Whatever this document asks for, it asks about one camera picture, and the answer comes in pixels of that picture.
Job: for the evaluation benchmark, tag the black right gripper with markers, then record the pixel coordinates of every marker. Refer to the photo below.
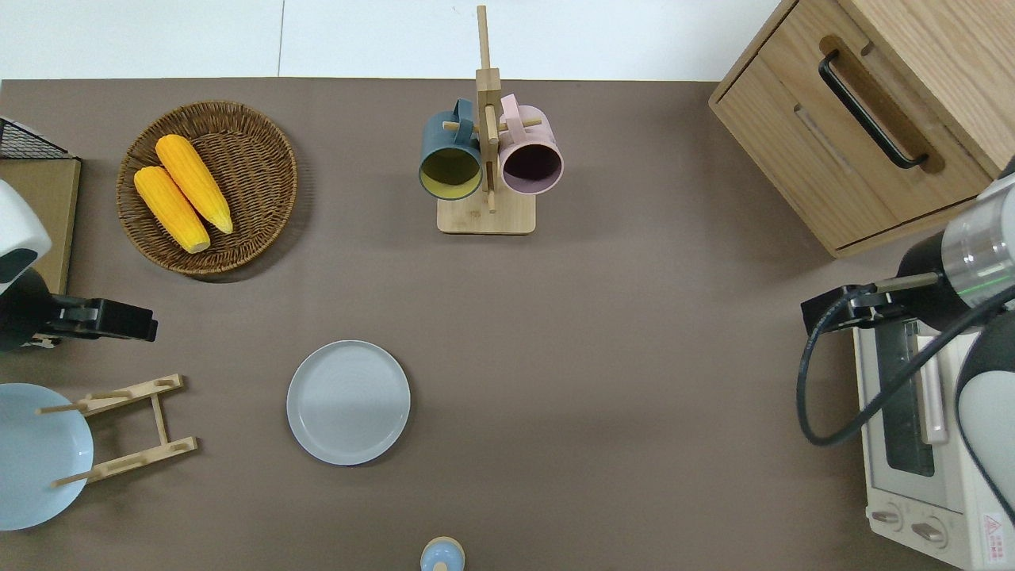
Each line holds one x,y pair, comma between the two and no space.
864,308

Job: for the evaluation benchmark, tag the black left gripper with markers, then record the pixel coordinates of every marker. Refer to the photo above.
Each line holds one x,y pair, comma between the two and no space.
119,321

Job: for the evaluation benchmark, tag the gray plate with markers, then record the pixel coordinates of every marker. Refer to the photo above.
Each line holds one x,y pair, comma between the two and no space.
349,402

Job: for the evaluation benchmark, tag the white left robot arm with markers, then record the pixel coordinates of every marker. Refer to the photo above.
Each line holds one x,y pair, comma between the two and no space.
16,230

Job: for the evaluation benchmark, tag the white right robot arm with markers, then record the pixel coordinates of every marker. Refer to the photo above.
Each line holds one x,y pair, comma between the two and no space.
979,246

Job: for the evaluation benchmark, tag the wooden plate rack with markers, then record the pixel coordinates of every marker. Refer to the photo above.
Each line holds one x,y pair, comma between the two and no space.
161,419

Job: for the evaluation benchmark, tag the light blue plate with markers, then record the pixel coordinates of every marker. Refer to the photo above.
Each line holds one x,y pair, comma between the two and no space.
36,468

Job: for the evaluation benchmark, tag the yellow corn cob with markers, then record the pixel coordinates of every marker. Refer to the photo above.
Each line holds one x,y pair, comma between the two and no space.
170,210
194,182

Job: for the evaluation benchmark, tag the wooden drawer cabinet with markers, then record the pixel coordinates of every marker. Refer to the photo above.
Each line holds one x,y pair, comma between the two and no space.
793,151

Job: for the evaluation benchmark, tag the white toaster oven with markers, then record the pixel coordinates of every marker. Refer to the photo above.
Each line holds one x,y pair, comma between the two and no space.
896,492

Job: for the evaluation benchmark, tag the brown wicker basket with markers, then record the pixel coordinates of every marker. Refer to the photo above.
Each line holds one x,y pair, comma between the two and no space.
254,166

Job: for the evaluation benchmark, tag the dark blue mug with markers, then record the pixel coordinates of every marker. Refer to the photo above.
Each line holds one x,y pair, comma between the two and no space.
448,151

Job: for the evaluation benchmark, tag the pink mug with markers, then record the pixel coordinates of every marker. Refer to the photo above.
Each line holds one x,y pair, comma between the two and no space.
530,139

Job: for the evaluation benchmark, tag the wooden mug tree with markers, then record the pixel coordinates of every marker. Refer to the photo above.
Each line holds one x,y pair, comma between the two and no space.
488,218

